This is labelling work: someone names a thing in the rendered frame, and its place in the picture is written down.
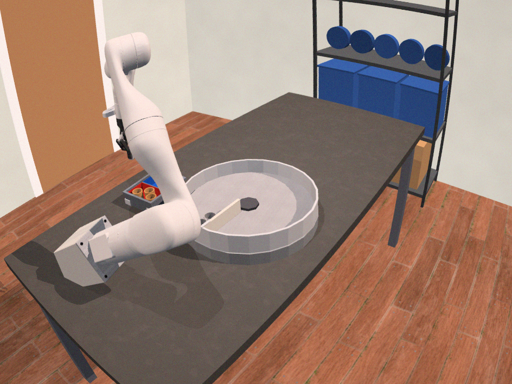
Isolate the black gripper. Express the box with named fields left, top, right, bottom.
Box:
left=116, top=118, right=134, bottom=160

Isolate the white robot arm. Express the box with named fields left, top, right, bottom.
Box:
left=89, top=32, right=201, bottom=266

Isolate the white round turntable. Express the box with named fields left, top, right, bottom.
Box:
left=186, top=159, right=318, bottom=265

